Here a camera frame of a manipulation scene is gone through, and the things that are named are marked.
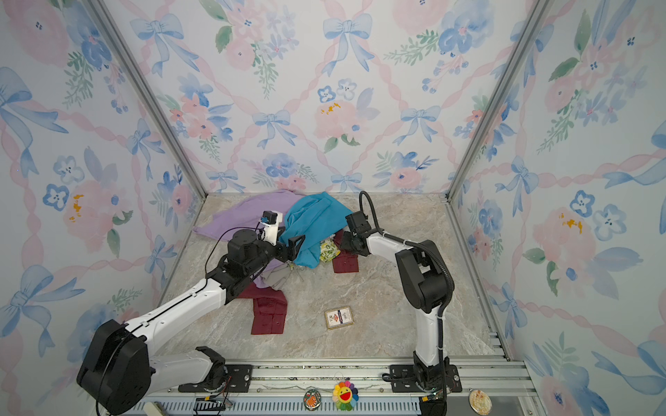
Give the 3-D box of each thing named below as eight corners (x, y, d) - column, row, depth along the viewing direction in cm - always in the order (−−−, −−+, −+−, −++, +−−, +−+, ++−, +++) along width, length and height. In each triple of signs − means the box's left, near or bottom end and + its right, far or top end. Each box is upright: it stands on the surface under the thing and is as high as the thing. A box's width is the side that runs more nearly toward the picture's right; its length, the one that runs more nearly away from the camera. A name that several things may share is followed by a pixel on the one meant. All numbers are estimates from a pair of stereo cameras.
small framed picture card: (328, 330, 85) (328, 328, 83) (324, 313, 88) (324, 311, 86) (354, 323, 86) (354, 321, 85) (349, 307, 89) (349, 305, 88)
